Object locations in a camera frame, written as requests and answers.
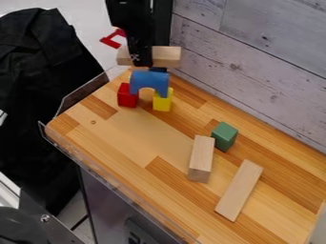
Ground yellow cube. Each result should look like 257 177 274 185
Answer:
151 87 175 113

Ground long wooden block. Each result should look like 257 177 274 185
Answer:
186 134 217 184

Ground short wooden block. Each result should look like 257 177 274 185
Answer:
115 45 184 70

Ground red cube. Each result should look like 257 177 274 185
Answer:
115 82 142 109

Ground green cube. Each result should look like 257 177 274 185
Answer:
210 121 240 153

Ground red tool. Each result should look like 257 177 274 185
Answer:
97 28 129 50

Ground flat wooden plank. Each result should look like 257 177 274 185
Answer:
214 158 265 223

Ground blue arch block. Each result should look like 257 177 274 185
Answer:
128 70 173 99

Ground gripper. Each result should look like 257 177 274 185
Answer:
104 0 170 73

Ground black jacket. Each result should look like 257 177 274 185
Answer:
0 7 109 217

